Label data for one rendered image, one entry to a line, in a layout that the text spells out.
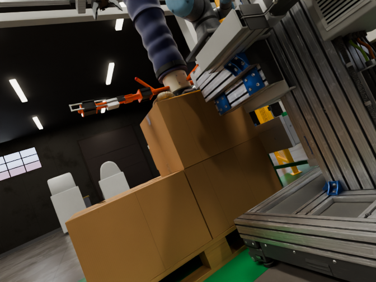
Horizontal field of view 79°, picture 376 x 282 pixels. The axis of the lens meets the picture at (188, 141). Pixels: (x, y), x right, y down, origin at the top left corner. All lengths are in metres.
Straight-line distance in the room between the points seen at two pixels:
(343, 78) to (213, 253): 0.98
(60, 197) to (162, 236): 6.27
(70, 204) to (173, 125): 6.26
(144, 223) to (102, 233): 0.19
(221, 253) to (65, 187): 6.41
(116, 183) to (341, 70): 6.40
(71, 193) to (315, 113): 6.87
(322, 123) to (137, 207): 0.88
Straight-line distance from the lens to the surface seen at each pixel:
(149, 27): 1.71
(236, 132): 1.48
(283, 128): 1.54
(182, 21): 3.45
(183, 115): 1.32
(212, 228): 1.32
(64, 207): 7.35
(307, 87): 1.03
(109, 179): 6.89
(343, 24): 0.91
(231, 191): 1.38
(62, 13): 4.09
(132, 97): 1.47
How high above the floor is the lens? 0.58
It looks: 4 degrees up
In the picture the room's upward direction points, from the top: 23 degrees counter-clockwise
